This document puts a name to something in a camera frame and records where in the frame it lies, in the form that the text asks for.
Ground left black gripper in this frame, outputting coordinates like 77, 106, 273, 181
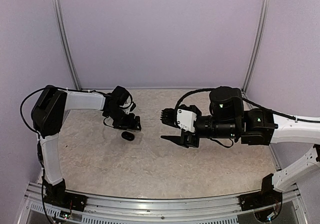
106, 107, 141, 130

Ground black earbud charging case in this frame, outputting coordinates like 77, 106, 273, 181
121, 131, 135, 141

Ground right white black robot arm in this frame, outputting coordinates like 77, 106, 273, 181
160, 86, 320, 206

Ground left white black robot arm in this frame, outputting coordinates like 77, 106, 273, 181
31, 85, 142, 206

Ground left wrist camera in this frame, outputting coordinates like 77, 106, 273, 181
121, 101, 136, 114

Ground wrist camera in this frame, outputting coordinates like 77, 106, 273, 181
158, 108, 198, 132
121, 101, 136, 114

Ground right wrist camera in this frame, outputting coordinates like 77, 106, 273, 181
158, 108, 198, 132

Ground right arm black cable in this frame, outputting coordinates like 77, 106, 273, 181
174, 88, 320, 123

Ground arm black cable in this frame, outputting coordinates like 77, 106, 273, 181
174, 88, 320, 123
20, 86, 111, 224

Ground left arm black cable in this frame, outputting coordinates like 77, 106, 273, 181
20, 86, 111, 224

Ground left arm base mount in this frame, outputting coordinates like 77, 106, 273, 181
44, 192, 88, 212

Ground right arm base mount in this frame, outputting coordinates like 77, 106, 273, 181
238, 190, 283, 211

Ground front aluminium rail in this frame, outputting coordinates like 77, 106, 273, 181
14, 183, 309, 223

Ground left aluminium frame post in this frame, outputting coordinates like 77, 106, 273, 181
52, 0, 82, 90

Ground aluminium frame post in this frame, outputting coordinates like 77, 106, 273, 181
52, 0, 82, 90
242, 0, 270, 95

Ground right aluminium frame post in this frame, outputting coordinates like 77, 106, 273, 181
242, 0, 270, 95

